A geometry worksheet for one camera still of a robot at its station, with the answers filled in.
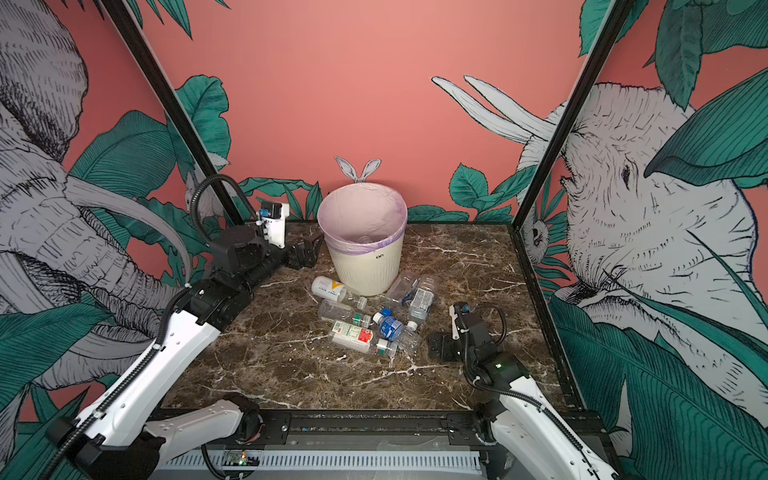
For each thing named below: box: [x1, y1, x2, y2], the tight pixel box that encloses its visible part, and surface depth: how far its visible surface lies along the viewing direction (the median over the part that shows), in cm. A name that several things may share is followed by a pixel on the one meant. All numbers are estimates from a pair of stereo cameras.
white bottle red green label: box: [327, 320, 373, 353], surface depth 86 cm
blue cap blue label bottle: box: [372, 308, 405, 342], surface depth 88 cm
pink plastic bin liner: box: [317, 182, 408, 255], surface depth 94 cm
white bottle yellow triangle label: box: [311, 276, 347, 303], surface depth 96 cm
